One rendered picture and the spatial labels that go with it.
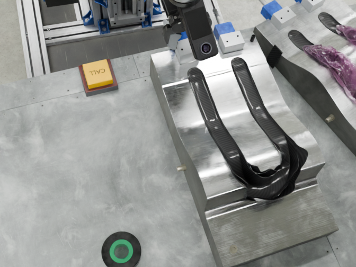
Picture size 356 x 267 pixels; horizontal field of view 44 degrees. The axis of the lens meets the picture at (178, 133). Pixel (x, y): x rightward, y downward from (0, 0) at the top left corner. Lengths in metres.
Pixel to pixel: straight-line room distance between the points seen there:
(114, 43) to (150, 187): 1.01
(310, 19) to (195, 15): 0.46
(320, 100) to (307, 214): 0.29
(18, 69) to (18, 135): 1.08
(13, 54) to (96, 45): 0.46
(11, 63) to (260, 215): 1.50
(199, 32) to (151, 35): 1.08
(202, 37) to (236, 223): 0.38
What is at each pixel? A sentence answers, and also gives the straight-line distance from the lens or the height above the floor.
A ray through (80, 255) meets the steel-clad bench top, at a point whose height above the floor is 0.80.
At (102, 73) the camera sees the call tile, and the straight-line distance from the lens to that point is 1.07.
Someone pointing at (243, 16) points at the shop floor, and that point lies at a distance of 2.32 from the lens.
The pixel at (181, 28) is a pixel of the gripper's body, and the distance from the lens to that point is 0.90.
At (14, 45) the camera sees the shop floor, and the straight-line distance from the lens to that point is 2.21.
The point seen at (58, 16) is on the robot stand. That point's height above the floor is 0.21.
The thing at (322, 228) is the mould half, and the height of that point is 0.86.
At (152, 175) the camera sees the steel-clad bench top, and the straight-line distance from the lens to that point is 1.00.
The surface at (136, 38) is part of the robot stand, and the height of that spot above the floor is 0.21.
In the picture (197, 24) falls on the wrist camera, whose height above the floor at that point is 1.09.
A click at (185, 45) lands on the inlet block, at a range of 0.99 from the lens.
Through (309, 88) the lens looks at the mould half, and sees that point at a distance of 1.12.
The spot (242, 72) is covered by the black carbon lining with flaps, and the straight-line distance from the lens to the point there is 1.05.
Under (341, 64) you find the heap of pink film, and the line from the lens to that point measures 1.09.
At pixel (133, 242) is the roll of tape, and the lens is 0.93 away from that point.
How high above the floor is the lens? 1.75
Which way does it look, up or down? 65 degrees down
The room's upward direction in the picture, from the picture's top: 11 degrees clockwise
